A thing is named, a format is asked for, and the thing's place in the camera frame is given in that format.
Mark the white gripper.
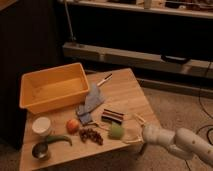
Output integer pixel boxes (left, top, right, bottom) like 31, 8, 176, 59
123, 114, 158, 144

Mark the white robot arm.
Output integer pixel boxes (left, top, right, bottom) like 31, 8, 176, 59
126, 114, 213, 167

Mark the yellow plastic tray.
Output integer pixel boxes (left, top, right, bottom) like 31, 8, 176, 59
19, 63, 90, 114

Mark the green pear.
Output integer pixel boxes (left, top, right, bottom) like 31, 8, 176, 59
108, 122, 124, 140

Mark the wooden table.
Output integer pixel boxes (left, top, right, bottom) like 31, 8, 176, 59
19, 68, 160, 171

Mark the striped dark sponge block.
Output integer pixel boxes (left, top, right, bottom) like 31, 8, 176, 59
101, 109, 124, 124

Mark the dark grape bunch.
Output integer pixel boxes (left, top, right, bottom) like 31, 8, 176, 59
79, 129, 103, 145

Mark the blue grey cloth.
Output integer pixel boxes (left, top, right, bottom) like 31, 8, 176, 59
76, 83, 104, 125

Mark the orange peach fruit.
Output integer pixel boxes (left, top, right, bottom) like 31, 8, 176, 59
66, 119, 79, 134

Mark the black object on shelf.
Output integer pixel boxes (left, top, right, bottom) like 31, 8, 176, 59
161, 55, 191, 65

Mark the grey lower shelf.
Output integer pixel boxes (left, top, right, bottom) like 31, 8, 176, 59
63, 42, 213, 79

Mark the grey shelf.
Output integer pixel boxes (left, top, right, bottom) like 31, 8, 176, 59
63, 42, 213, 79
58, 0, 213, 19

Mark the green chili pepper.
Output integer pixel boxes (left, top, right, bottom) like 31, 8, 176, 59
44, 135, 72, 146

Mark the white round cup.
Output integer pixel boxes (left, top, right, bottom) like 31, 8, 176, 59
32, 117, 52, 137

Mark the metal vertical pole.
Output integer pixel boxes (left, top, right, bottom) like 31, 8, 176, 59
63, 0, 76, 42

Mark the upper grey shelf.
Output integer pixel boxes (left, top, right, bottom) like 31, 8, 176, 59
58, 0, 213, 19

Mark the black floor cable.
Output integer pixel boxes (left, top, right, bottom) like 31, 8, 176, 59
195, 61, 213, 146

